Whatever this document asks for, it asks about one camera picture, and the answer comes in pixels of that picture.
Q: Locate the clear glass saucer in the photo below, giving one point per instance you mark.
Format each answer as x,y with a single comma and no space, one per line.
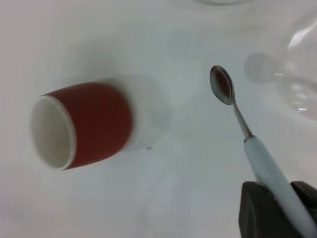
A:
304,89

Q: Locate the red ceramic mug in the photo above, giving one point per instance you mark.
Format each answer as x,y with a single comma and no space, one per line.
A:
99,124

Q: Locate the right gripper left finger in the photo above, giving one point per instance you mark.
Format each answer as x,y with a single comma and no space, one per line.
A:
260,215

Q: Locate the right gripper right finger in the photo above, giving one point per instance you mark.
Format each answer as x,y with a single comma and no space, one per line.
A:
309,196

